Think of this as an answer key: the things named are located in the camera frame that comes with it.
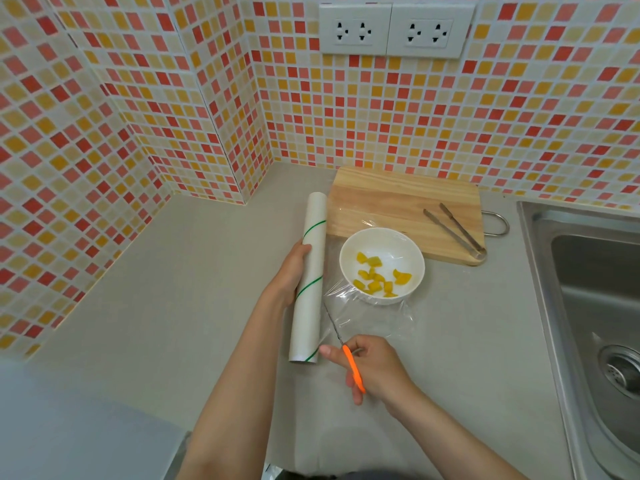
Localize person's right hand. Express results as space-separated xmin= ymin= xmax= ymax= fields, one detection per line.
xmin=319 ymin=335 xmax=416 ymax=407

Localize person's left hand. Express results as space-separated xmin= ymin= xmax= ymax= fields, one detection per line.
xmin=267 ymin=241 xmax=314 ymax=310

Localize orange handled scissors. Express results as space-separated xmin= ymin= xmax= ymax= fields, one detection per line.
xmin=323 ymin=301 xmax=367 ymax=395

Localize white cling film roll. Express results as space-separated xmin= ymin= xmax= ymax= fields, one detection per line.
xmin=288 ymin=192 xmax=328 ymax=364

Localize person's left forearm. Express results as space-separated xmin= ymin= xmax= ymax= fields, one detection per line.
xmin=176 ymin=290 xmax=300 ymax=480

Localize person's right forearm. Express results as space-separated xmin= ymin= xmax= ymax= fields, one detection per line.
xmin=382 ymin=382 xmax=531 ymax=480

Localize clear cling film sheet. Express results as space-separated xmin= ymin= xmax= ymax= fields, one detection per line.
xmin=322 ymin=205 xmax=417 ymax=348

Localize pile of yellow fruit pieces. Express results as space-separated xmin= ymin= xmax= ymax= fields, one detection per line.
xmin=353 ymin=251 xmax=413 ymax=299

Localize white round bowl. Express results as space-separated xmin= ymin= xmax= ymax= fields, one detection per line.
xmin=339 ymin=227 xmax=426 ymax=306

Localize wooden cutting board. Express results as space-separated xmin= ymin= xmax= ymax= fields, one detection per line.
xmin=325 ymin=166 xmax=488 ymax=267

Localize metal tongs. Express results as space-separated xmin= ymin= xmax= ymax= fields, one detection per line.
xmin=423 ymin=203 xmax=488 ymax=261

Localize stainless steel sink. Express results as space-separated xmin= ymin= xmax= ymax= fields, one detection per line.
xmin=516 ymin=200 xmax=640 ymax=480

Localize metal sink drain strainer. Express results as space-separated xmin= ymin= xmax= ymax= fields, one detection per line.
xmin=597 ymin=345 xmax=640 ymax=401

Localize white wall socket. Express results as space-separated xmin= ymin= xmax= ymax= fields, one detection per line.
xmin=386 ymin=2 xmax=476 ymax=60
xmin=318 ymin=2 xmax=392 ymax=56

